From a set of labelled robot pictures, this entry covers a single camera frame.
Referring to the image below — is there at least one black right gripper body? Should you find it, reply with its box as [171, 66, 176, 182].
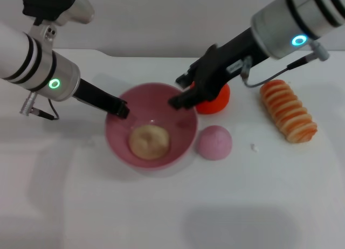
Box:
[187, 27, 268, 102]

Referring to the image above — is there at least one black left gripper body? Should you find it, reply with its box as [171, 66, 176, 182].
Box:
[72, 78, 122, 115]

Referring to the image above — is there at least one pink plastic bowl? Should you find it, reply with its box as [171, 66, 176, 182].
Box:
[104, 82, 199, 170]

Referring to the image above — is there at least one beige egg yolk pastry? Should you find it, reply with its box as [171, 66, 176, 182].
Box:
[128, 124, 171, 160]

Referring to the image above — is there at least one orange tangerine toy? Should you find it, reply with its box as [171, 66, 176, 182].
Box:
[193, 81, 231, 115]

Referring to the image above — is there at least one pink round bun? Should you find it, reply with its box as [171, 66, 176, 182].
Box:
[198, 125, 233, 161]

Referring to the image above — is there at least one striped bread roll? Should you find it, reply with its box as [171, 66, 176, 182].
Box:
[259, 79, 318, 144]

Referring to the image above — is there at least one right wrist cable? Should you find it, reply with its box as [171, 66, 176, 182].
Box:
[240, 40, 330, 88]

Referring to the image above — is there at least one wrist cable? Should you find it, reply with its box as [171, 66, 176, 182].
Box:
[19, 96, 60, 121]
[240, 40, 330, 88]

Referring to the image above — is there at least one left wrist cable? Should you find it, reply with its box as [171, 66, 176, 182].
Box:
[19, 96, 60, 121]

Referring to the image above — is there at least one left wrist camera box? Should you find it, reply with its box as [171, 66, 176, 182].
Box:
[22, 0, 95, 42]

